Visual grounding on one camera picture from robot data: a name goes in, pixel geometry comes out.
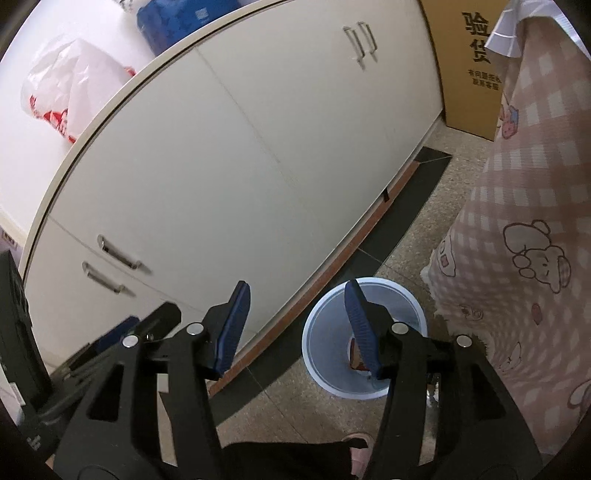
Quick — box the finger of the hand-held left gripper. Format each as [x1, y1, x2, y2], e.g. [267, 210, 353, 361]
[39, 302, 182, 412]

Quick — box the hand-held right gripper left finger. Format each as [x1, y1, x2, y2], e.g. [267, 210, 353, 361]
[55, 281, 252, 480]

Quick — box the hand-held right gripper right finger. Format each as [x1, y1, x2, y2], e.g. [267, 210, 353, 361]
[344, 279, 546, 480]

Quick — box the pale blue trash bin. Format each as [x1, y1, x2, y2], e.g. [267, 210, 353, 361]
[302, 277, 426, 400]

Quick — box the purple box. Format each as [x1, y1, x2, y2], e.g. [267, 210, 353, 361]
[0, 226, 19, 266]

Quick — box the pink slipper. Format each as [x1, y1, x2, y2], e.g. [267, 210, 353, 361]
[344, 431, 375, 478]

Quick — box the cream floor cabinet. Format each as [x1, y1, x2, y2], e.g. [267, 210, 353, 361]
[18, 0, 451, 398]

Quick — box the pink checked cartoon cloth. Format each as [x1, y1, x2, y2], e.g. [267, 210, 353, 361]
[420, 16, 591, 455]

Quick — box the brown cardboard box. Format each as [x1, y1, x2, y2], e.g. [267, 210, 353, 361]
[420, 0, 509, 139]

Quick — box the white bag with red print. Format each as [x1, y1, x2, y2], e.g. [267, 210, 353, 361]
[21, 37, 137, 146]

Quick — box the blue plastic package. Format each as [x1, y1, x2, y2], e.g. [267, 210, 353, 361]
[136, 0, 243, 54]

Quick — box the white underlay sheet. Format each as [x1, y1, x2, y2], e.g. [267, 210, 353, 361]
[489, 0, 580, 58]

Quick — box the metal cabinet handle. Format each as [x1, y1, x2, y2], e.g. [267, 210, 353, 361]
[97, 235, 151, 273]
[82, 262, 134, 296]
[343, 25, 365, 70]
[356, 21, 379, 61]

